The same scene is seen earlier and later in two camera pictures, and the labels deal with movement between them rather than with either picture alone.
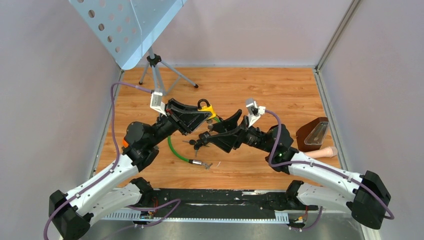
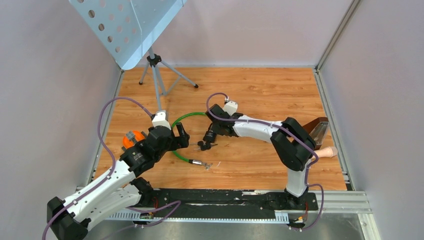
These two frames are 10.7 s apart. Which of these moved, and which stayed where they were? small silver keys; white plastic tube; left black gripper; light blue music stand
Moved: left black gripper
Stayed: white plastic tube; light blue music stand; small silver keys
